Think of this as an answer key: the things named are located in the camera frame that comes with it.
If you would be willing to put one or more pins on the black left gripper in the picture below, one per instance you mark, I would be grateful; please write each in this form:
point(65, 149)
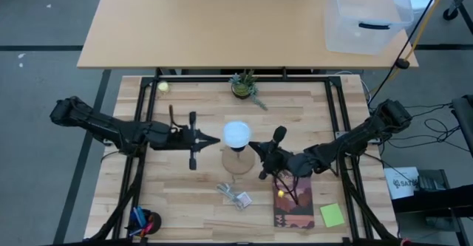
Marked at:
point(184, 139)

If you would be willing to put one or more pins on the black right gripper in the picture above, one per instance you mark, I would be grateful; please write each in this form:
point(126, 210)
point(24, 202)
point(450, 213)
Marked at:
point(275, 159)

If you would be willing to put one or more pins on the wooden base table lamp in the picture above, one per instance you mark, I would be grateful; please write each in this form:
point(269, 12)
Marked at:
point(238, 163)

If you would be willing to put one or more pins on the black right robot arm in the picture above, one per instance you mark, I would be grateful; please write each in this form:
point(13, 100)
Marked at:
point(354, 139)

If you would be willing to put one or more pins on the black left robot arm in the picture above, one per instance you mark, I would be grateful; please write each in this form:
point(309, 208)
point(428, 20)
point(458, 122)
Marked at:
point(111, 129)

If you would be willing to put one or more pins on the succulent in black pot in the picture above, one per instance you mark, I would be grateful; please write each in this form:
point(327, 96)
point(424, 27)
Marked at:
point(242, 89)

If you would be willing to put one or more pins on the small yellow candle jar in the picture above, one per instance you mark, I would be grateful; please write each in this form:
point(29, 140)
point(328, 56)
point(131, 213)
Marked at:
point(163, 86)

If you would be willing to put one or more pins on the Yosemite print notebook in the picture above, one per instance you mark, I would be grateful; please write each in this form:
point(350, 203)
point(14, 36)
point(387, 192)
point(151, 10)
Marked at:
point(295, 212)

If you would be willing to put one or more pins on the black pen cup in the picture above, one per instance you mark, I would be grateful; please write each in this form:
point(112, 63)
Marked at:
point(153, 222)

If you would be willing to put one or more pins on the green sticky note pad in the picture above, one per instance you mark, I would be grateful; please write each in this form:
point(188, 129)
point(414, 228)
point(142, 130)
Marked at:
point(332, 215)

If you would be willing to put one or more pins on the blue marker pen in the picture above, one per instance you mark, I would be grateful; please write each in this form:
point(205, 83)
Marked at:
point(138, 216)

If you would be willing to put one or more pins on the pink marker pen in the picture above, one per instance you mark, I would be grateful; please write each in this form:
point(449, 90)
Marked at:
point(148, 228)

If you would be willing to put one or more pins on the light wood desk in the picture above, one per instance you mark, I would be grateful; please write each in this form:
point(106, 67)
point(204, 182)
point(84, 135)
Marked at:
point(203, 24)

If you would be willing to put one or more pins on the white printed paper box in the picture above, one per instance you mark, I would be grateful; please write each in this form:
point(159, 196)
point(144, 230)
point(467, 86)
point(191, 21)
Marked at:
point(401, 183)

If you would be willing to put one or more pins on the clear plastic storage bin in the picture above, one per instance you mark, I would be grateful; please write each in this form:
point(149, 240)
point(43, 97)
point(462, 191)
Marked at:
point(366, 20)

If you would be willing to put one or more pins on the black equipment cart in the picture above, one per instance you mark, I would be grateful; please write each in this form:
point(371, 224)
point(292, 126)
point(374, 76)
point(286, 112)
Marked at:
point(439, 201)

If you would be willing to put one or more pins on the dark office chair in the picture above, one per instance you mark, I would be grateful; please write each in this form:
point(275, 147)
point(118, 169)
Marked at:
point(465, 124)

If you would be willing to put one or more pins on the black chair wheel base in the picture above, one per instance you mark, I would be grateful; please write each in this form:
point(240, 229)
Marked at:
point(452, 11)

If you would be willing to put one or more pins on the black aluminium table frame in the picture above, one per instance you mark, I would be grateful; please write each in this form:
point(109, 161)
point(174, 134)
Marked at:
point(192, 79)

